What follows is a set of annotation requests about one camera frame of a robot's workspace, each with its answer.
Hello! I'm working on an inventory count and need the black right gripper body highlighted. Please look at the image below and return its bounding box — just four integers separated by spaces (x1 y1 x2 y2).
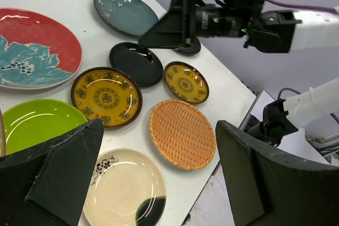
195 0 301 53

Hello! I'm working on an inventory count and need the blue-grey plate with blossoms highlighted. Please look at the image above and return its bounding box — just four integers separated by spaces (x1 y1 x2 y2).
93 0 159 37

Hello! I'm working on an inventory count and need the lime green plate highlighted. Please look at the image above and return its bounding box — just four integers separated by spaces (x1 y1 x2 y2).
3 99 87 155

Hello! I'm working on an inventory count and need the large yellow patterned plate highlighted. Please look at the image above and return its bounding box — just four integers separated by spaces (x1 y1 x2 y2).
70 67 143 129

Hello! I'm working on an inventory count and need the cream plate with dark glaze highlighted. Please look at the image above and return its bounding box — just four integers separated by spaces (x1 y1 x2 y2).
83 148 166 226

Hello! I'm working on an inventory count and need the red plate with blue flower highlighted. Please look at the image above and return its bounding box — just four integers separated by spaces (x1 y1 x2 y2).
1 8 82 90

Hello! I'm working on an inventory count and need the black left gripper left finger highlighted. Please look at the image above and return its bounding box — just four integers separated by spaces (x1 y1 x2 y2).
1 119 104 225

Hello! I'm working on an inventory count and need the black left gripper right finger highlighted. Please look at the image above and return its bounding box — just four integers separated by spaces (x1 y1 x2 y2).
216 120 338 225

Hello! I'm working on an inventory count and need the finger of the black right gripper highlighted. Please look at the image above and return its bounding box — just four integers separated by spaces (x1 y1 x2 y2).
138 0 196 49

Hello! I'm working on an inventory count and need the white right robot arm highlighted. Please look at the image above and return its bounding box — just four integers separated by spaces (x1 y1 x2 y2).
156 0 338 138

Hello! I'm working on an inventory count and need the small yellow patterned plate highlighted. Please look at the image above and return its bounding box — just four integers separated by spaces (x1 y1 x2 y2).
164 61 209 104

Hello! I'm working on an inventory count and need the woven wicker plate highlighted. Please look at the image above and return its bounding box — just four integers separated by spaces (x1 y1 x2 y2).
149 100 216 170

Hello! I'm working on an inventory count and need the black glossy plate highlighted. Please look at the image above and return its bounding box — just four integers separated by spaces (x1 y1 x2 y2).
109 42 164 87
174 38 201 56

